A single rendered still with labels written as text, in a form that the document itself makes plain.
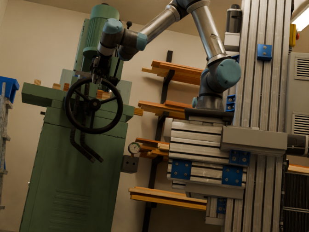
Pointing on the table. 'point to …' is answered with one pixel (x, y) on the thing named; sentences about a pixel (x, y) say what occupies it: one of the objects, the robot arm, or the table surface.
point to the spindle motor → (97, 28)
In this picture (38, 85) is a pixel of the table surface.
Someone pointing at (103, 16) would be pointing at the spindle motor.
